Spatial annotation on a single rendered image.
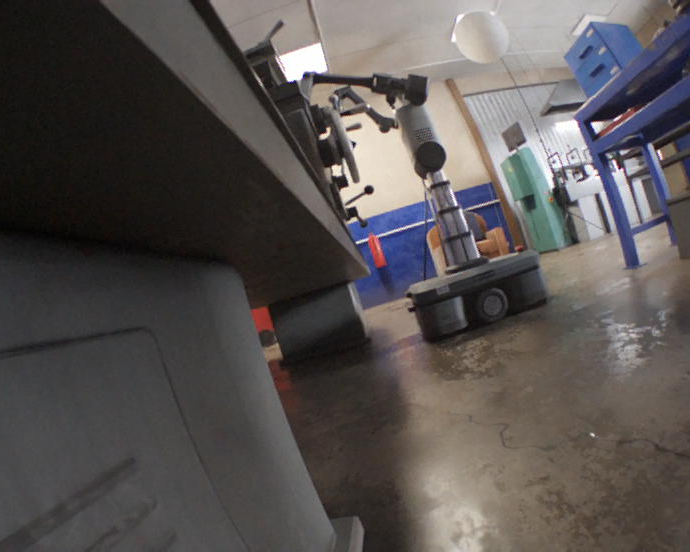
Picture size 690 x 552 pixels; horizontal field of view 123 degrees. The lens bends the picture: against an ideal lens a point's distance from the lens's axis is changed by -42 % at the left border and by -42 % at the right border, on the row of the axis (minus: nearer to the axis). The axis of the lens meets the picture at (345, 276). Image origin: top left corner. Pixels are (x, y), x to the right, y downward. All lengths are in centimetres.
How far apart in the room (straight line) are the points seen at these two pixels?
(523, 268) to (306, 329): 130
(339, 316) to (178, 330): 178
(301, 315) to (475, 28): 392
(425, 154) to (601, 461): 151
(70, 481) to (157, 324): 11
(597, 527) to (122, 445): 43
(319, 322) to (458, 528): 170
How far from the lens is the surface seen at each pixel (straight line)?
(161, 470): 19
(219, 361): 26
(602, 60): 198
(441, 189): 170
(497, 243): 447
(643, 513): 44
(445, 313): 143
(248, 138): 15
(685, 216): 170
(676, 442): 54
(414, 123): 175
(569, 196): 471
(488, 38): 450
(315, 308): 200
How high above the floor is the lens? 33
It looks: 3 degrees up
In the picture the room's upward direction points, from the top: 17 degrees counter-clockwise
